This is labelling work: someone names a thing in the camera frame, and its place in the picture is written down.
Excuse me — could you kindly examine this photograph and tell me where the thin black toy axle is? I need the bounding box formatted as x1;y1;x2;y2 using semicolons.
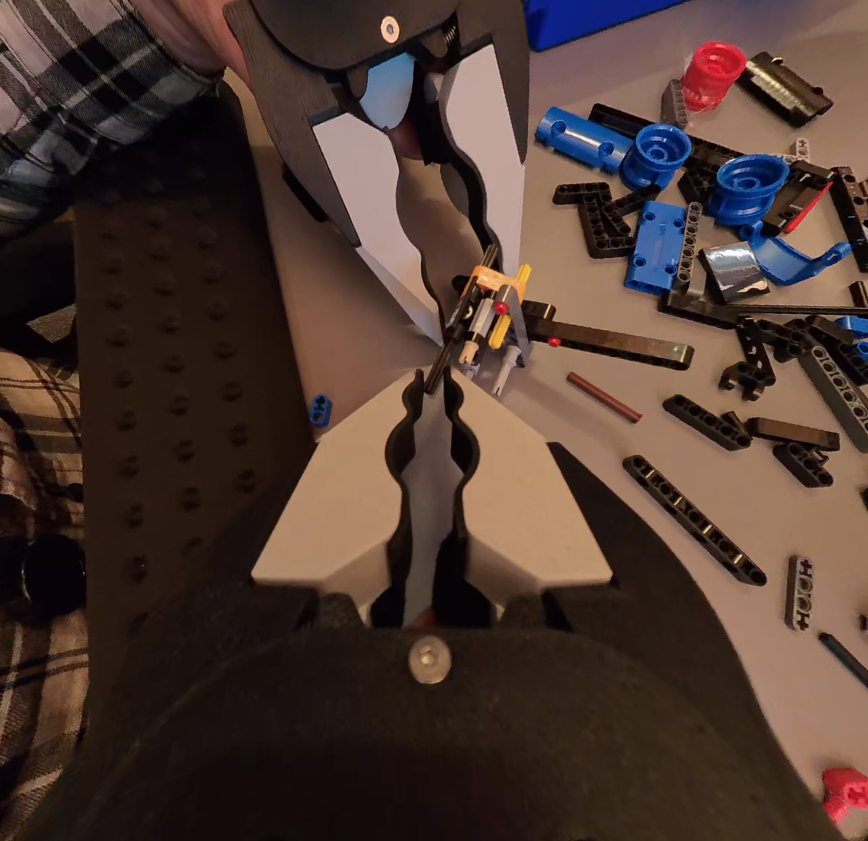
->
817;631;868;687

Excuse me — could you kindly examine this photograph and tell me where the red wheel hub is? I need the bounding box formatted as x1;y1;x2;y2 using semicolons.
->
680;41;748;111
822;768;868;823

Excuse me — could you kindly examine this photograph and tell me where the blue flat toy panel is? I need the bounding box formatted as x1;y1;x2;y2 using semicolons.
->
624;200;689;293

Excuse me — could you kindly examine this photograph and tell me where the brown toy axle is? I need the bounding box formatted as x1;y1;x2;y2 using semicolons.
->
566;372;644;423

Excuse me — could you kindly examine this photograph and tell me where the blue wheel hub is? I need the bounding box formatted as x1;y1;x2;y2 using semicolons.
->
705;155;791;226
620;124;693;191

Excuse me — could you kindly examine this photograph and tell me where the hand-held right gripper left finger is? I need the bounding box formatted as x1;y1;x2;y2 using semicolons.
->
251;371;428;629

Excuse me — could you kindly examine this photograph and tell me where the dark dimpled mat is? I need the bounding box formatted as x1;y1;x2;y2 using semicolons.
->
0;82;326;841

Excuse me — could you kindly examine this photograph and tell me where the short black toy beam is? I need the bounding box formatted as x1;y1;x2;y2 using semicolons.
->
662;394;753;451

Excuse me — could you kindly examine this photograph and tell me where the light grey holed beam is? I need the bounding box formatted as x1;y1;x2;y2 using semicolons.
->
785;554;816;632

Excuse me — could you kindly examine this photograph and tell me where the person's plaid shirt torso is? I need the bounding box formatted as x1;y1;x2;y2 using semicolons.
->
0;353;90;825

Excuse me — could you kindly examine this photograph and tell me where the blue angled toy beam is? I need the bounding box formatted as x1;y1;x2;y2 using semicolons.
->
835;315;868;362

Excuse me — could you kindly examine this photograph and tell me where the black flat toy panel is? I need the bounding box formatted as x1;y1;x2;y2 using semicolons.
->
698;241;774;304

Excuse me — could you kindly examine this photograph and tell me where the black orange toy chassis assembly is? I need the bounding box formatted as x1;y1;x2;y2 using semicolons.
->
451;261;696;398

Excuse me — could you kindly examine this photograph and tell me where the blue bin with white tag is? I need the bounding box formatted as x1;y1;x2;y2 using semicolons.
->
514;0;770;52

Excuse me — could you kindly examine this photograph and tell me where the black glossy toy piece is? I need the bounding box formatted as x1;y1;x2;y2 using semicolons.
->
736;51;835;128

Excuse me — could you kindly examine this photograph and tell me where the blue curved toy panel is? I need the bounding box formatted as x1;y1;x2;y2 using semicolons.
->
534;105;636;175
739;224;852;287

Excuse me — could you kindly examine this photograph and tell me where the black red toy beam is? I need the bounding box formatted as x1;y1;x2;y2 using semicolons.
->
759;163;836;236

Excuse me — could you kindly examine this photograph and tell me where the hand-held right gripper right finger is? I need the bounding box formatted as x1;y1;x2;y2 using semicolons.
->
427;372;613;626

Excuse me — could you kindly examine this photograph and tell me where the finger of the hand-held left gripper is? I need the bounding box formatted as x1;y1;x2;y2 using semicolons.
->
422;40;527;276
308;111;447;348

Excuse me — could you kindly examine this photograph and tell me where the pile of black toy beams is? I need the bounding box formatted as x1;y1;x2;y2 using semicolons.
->
552;102;868;489

